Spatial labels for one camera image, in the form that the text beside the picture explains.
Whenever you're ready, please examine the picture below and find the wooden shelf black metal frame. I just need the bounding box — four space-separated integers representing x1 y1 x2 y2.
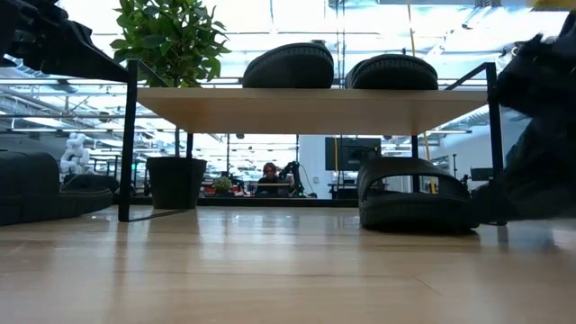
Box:
117 59 508 226

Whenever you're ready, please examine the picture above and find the black monitor screen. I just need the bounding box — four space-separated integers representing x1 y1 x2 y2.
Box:
325 137 383 172

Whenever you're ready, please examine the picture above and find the white robot figure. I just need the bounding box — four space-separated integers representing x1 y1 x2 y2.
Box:
59 131 91 176

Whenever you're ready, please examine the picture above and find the small black monitor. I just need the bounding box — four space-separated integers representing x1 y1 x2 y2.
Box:
470 166 494 182

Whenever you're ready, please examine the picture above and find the black metal table frame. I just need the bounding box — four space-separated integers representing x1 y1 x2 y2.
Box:
112 196 360 209

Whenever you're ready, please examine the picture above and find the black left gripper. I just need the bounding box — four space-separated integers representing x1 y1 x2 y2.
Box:
0 0 130 84

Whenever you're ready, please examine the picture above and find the person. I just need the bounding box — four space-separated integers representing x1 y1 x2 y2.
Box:
255 162 284 198

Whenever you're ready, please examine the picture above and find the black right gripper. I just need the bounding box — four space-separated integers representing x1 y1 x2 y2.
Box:
472 13 576 222

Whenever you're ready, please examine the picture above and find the green potted plant black pot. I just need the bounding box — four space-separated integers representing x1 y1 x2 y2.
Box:
110 0 231 211

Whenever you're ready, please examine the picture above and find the small green plant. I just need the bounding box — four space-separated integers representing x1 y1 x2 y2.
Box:
212 175 234 197

